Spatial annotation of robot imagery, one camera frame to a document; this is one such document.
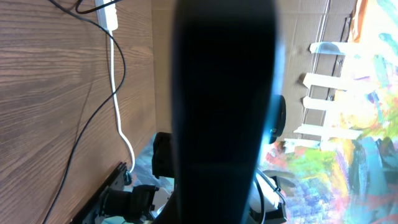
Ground Samsung Galaxy smartphone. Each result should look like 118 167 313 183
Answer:
171 0 277 223

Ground black USB charging cable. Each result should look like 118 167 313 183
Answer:
42 0 127 224

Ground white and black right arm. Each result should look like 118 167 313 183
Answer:
84 169 287 223

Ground white power strip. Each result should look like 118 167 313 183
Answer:
95 0 118 31

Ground brown cardboard backdrop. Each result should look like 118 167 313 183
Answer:
151 0 356 141

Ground white power strip cord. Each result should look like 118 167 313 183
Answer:
108 29 136 174

